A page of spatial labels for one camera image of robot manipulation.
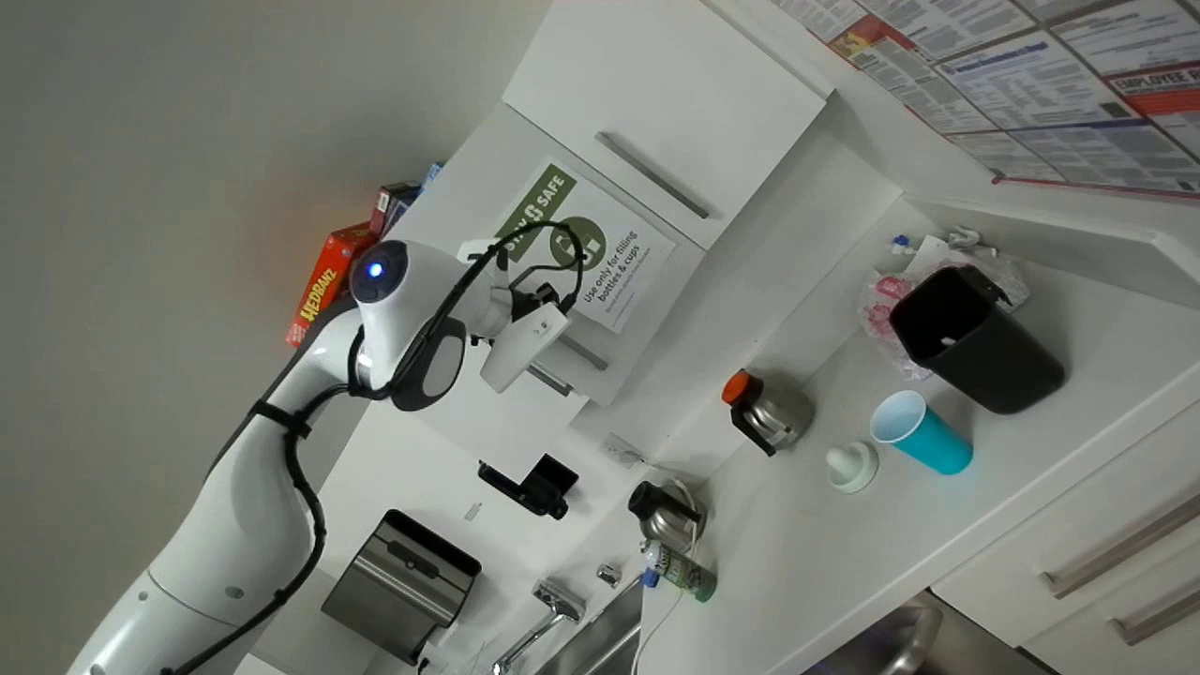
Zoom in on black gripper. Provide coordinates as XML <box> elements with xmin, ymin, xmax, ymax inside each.
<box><xmin>508</xmin><ymin>261</ymin><xmax>585</xmax><ymax>314</ymax></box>

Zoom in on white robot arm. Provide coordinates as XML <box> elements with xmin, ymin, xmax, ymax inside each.
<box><xmin>67</xmin><ymin>241</ymin><xmax>585</xmax><ymax>675</ymax></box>

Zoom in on white middle cupboard door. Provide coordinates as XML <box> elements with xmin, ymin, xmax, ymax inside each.
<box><xmin>395</xmin><ymin>109</ymin><xmax>702</xmax><ymax>406</ymax></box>

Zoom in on white end cupboard door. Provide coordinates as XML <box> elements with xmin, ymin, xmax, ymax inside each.
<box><xmin>505</xmin><ymin>0</ymin><xmax>823</xmax><ymax>247</ymax></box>

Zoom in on green safety sign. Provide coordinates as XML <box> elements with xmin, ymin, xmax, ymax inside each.
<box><xmin>500</xmin><ymin>160</ymin><xmax>676</xmax><ymax>334</ymax></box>

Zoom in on red cardboard box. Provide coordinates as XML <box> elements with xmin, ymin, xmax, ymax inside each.
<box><xmin>286</xmin><ymin>222</ymin><xmax>376</xmax><ymax>344</ymax></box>

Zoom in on orange lid steel carafe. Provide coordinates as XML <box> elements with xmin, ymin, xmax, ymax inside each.
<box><xmin>721</xmin><ymin>366</ymin><xmax>815</xmax><ymax>452</ymax></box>

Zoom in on chrome sink faucet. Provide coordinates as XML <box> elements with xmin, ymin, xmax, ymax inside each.
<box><xmin>486</xmin><ymin>585</ymin><xmax>585</xmax><ymax>675</ymax></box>

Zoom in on green spray can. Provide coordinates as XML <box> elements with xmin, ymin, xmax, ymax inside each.
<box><xmin>638</xmin><ymin>547</ymin><xmax>717</xmax><ymax>599</ymax></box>

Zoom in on white spray can cap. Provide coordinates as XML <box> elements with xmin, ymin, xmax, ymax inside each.
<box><xmin>823</xmin><ymin>444</ymin><xmax>880</xmax><ymax>491</ymax></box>

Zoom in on pink packaged items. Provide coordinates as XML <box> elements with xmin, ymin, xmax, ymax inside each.
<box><xmin>858</xmin><ymin>229</ymin><xmax>1031</xmax><ymax>382</ymax></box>

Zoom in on teal plastic cup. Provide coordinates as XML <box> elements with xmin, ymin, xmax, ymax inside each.
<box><xmin>871</xmin><ymin>390</ymin><xmax>970</xmax><ymax>477</ymax></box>

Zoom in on black container bin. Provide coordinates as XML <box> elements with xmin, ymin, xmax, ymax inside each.
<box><xmin>890</xmin><ymin>266</ymin><xmax>1063</xmax><ymax>411</ymax></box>

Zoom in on white lower drawer cabinet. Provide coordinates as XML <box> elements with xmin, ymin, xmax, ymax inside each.
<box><xmin>933</xmin><ymin>406</ymin><xmax>1200</xmax><ymax>675</ymax></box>

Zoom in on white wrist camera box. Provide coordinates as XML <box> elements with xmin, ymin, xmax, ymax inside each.
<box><xmin>481</xmin><ymin>305</ymin><xmax>570</xmax><ymax>390</ymax></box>

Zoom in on wall poster board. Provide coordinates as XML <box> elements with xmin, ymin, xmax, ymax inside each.
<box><xmin>770</xmin><ymin>0</ymin><xmax>1200</xmax><ymax>199</ymax></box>

